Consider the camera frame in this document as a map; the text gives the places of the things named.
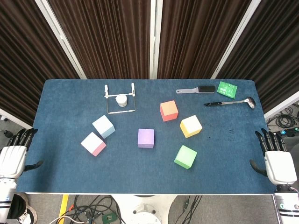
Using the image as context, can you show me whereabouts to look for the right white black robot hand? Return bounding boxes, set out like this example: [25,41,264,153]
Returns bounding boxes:
[249,128,298,186]

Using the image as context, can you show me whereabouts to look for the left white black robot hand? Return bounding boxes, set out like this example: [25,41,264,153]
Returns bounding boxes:
[0,128,44,179]

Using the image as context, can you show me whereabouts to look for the pink cube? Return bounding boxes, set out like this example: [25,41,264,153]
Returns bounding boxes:
[80,132,107,157]

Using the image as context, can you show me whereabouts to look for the yellow cube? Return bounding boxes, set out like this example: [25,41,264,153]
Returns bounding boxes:
[179,115,203,139]

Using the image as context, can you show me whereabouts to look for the light blue cube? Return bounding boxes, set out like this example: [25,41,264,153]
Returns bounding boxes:
[92,115,116,139]

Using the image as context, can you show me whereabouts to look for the red cube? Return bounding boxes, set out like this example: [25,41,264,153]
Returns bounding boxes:
[159,100,179,122]

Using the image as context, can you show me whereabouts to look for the green cube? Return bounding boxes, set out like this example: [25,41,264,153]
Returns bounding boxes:
[173,145,198,169]

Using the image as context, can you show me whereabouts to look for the purple cube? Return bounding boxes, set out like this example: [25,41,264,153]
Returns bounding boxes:
[137,128,155,149]

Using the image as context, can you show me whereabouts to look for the black power strips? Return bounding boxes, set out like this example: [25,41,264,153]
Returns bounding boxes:
[268,127,299,154]

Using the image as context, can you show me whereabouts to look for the white black sneaker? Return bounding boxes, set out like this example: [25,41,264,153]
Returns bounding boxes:
[17,203,38,224]

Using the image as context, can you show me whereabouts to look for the yellow floor tape strip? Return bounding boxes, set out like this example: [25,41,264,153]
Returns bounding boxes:
[58,194,70,217]

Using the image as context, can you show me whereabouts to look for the green foil packet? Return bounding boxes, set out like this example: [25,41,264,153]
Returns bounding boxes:
[216,81,237,98]

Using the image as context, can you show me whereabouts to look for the dark brown curtain panel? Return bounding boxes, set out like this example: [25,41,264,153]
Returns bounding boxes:
[0,0,81,126]
[157,0,253,80]
[216,0,299,115]
[48,0,151,80]

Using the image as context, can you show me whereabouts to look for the grey brush black bristles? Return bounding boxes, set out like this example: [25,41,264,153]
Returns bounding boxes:
[176,85,216,94]

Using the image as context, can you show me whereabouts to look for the green electronics box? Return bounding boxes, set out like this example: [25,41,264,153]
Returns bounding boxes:
[101,211,117,224]

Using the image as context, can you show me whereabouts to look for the small white jar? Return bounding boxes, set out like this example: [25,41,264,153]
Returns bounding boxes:
[116,94,128,108]

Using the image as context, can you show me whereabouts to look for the blue felt table cover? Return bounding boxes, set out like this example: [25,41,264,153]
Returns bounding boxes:
[17,79,275,194]

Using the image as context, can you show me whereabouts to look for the white partition frame rail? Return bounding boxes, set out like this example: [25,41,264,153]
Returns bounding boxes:
[0,108,33,131]
[263,91,299,121]

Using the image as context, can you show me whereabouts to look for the black floor cable tangle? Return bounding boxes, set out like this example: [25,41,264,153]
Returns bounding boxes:
[181,195,204,224]
[267,106,299,131]
[66,195,122,224]

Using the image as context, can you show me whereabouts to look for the steel ladle black handle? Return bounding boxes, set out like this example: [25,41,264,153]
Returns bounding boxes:
[203,96,256,109]

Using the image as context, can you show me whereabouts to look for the white floor cable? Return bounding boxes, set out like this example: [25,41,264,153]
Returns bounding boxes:
[48,216,79,224]

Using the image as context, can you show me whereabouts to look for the white partition post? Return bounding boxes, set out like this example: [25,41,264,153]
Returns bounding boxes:
[35,0,87,80]
[149,0,163,79]
[210,0,262,80]

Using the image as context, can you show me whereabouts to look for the metal wire stand white clips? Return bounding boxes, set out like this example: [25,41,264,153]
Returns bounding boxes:
[104,83,137,115]

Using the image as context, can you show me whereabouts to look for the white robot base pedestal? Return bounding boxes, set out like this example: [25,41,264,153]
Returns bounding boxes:
[112,194,178,224]

